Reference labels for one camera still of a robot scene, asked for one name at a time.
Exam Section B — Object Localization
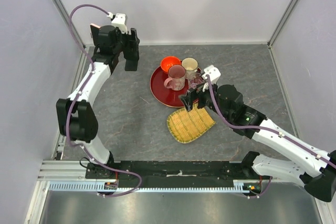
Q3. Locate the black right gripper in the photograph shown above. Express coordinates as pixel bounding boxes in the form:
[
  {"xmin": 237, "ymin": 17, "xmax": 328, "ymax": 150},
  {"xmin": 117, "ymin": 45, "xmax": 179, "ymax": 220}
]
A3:
[{"xmin": 179, "ymin": 78, "xmax": 231, "ymax": 121}]

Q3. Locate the black folding phone stand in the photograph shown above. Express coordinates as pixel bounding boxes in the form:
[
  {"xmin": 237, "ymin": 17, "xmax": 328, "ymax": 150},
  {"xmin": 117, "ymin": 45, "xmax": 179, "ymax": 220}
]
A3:
[{"xmin": 124, "ymin": 51, "xmax": 140, "ymax": 71}]

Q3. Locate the pink-cased smartphone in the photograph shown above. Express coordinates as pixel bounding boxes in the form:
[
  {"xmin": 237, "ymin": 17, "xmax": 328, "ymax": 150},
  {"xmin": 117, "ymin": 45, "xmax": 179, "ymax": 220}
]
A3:
[{"xmin": 90, "ymin": 23, "xmax": 100, "ymax": 46}]

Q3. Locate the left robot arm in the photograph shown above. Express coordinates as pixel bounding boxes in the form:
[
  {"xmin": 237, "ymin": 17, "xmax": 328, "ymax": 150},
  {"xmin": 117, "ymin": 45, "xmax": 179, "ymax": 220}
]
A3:
[{"xmin": 56, "ymin": 24, "xmax": 140, "ymax": 178}]

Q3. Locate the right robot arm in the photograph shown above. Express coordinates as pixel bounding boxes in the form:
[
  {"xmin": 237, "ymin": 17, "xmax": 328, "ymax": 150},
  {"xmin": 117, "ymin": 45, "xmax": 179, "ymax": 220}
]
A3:
[{"xmin": 179, "ymin": 83, "xmax": 335, "ymax": 202}]

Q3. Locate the round red tray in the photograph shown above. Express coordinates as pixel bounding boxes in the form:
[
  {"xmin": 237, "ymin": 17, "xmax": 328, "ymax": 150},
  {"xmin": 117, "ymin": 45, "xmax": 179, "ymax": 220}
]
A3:
[{"xmin": 150, "ymin": 67, "xmax": 188, "ymax": 108}]

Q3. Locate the clear glass tumbler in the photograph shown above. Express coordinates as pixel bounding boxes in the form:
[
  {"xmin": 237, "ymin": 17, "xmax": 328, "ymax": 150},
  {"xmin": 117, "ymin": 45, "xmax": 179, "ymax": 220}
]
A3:
[{"xmin": 188, "ymin": 72, "xmax": 204, "ymax": 89}]

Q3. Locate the woven bamboo mat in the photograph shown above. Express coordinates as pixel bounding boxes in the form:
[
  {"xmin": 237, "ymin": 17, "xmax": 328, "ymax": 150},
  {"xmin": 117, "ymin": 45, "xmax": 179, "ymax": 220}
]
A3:
[{"xmin": 166, "ymin": 103, "xmax": 215, "ymax": 144}]

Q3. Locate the pink floral mug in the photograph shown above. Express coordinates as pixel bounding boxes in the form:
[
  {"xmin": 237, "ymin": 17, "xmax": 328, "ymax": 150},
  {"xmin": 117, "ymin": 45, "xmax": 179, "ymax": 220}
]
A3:
[{"xmin": 164, "ymin": 65, "xmax": 186, "ymax": 91}]

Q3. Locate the cream cup with dark rim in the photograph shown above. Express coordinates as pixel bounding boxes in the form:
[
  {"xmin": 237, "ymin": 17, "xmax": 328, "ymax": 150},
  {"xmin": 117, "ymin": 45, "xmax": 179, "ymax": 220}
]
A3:
[{"xmin": 182, "ymin": 58, "xmax": 198, "ymax": 80}]

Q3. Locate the orange bowl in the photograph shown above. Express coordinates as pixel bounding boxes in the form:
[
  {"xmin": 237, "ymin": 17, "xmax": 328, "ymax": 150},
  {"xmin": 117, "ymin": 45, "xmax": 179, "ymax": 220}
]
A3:
[{"xmin": 160, "ymin": 56, "xmax": 181, "ymax": 73}]

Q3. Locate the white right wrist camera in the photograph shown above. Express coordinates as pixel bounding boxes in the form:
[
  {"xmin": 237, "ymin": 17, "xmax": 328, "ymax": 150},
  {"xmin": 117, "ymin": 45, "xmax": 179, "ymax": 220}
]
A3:
[{"xmin": 201, "ymin": 65, "xmax": 221, "ymax": 84}]

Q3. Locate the grey slotted cable duct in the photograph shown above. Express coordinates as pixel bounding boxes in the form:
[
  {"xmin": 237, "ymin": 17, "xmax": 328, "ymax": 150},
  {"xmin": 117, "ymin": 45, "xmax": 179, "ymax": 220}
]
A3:
[{"xmin": 49, "ymin": 181, "xmax": 263, "ymax": 193}]

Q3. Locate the aluminium frame rail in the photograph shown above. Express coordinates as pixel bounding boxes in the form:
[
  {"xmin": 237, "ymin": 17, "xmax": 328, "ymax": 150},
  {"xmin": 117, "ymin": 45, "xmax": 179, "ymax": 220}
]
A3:
[{"xmin": 36, "ymin": 159, "xmax": 91, "ymax": 182}]

